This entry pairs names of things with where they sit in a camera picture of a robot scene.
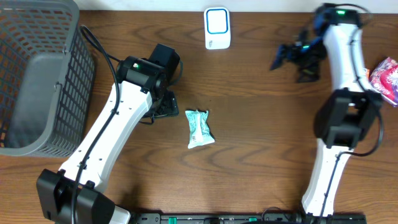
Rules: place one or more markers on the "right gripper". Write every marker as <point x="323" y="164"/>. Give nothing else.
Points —
<point x="295" y="50"/>

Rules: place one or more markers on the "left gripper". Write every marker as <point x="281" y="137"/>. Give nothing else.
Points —
<point x="170" y="106"/>

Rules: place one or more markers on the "mint green wipes packet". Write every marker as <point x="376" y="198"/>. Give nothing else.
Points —
<point x="200" y="134"/>

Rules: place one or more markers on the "purple pink floral pack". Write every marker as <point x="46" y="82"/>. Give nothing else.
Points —
<point x="384" y="80"/>

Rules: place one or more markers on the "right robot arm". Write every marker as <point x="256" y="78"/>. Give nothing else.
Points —
<point x="349" y="123"/>

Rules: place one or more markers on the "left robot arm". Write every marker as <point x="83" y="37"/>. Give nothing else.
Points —
<point x="75" y="193"/>

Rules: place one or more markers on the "white barcode scanner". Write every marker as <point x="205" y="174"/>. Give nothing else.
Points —
<point x="217" y="28"/>

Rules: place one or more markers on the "grey plastic mesh basket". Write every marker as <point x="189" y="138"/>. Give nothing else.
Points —
<point x="47" y="76"/>

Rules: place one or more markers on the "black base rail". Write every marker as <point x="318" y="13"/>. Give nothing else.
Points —
<point x="267" y="218"/>

